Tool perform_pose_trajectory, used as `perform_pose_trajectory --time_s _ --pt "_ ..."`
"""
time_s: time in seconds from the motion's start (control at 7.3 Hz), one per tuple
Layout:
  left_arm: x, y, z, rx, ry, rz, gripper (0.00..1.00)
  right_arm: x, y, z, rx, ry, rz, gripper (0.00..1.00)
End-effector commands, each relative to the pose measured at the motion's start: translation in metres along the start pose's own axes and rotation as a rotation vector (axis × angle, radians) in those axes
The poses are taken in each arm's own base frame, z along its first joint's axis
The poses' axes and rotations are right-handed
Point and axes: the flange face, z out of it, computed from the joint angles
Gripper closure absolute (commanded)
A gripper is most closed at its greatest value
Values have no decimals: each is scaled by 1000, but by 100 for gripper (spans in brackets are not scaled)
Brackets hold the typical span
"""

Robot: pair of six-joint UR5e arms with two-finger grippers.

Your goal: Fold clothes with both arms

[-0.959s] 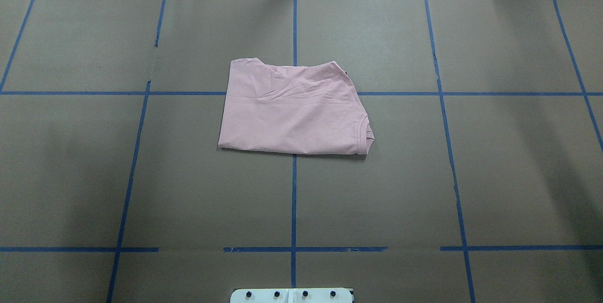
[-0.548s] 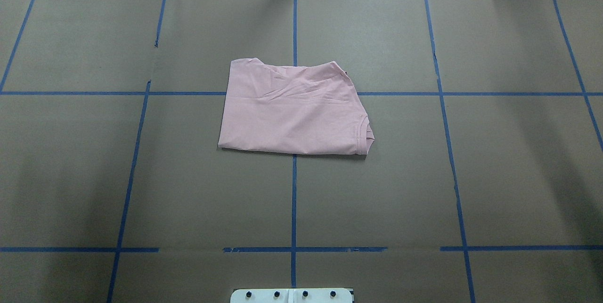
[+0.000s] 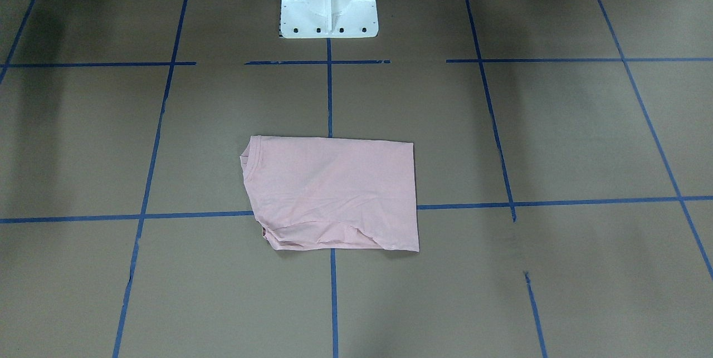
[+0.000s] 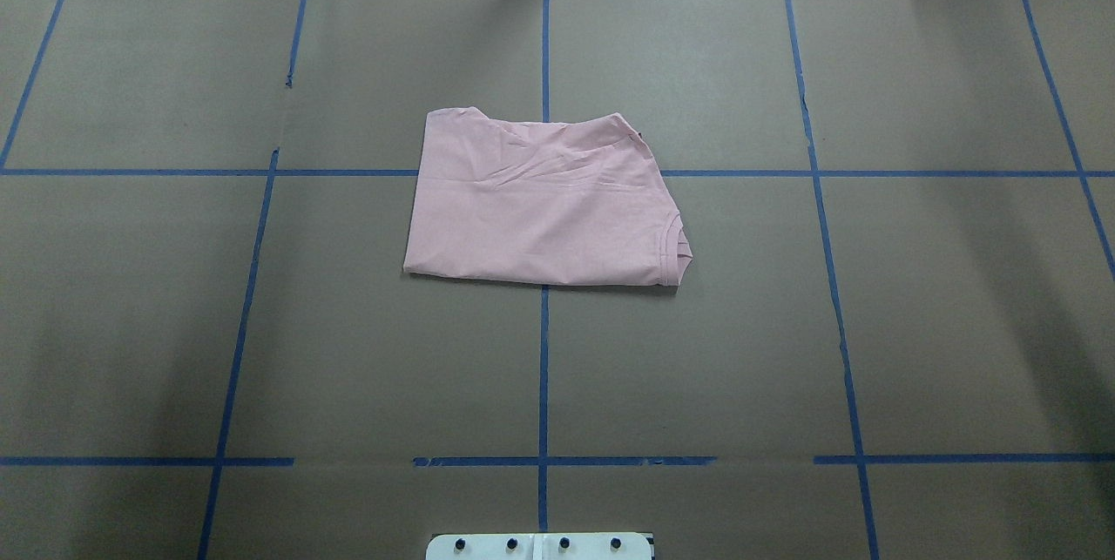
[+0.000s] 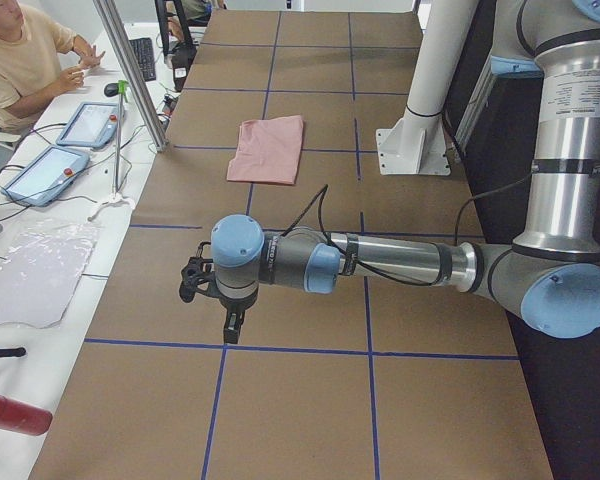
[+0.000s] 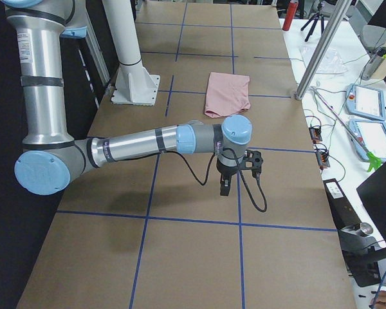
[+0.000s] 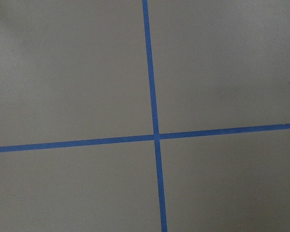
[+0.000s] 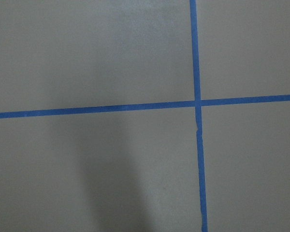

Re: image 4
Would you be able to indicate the pink Snoopy t-shirt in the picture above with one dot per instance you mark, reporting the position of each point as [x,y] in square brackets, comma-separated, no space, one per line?
[579,204]

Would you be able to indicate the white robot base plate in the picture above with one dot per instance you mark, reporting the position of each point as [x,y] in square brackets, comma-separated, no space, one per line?
[543,545]

